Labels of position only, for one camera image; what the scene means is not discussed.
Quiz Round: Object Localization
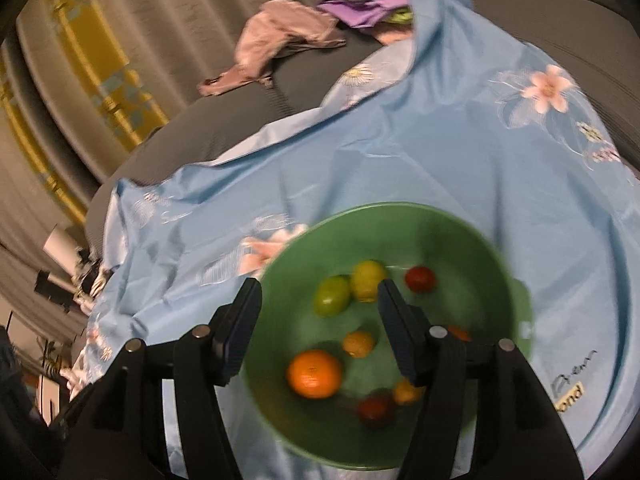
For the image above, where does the tan longan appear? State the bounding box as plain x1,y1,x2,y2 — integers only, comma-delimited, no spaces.
393,377,425,406
342,330,376,359

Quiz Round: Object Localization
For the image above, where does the large orange mandarin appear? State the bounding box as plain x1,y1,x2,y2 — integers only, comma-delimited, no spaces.
446,325,472,342

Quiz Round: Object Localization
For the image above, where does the red cherry tomato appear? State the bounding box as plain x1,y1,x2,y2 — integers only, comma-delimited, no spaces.
404,266,438,294
357,393,396,428

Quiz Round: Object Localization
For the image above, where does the small orange mandarin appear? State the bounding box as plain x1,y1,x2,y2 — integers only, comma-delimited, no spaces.
286,349,343,400

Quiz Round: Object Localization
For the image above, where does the yellow-green tomato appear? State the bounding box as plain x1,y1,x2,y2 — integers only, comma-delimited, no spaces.
349,260,387,304

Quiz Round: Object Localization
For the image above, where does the green tomato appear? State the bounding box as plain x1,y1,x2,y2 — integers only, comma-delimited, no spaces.
312,275,350,318

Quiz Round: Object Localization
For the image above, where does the clutter pile beside sofa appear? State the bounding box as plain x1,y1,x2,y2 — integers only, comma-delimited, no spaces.
72,248,113,308

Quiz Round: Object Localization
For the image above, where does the green plastic bowl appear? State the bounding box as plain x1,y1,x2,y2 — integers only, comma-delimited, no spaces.
242,203,534,470

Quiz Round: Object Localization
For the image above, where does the blue floral tablecloth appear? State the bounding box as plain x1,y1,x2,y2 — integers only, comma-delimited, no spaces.
84,0,639,476

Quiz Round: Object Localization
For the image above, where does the yellow patterned curtain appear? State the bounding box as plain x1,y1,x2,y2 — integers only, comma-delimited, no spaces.
0,0,172,226

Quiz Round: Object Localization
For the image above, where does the grey sofa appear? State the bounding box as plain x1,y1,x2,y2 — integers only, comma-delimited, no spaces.
86,0,639,266

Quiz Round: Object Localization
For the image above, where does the pink cloth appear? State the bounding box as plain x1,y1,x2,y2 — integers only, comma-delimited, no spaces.
198,0,346,96

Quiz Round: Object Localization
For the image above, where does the purple cloth pile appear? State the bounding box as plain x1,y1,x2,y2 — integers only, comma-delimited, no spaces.
316,0,409,29

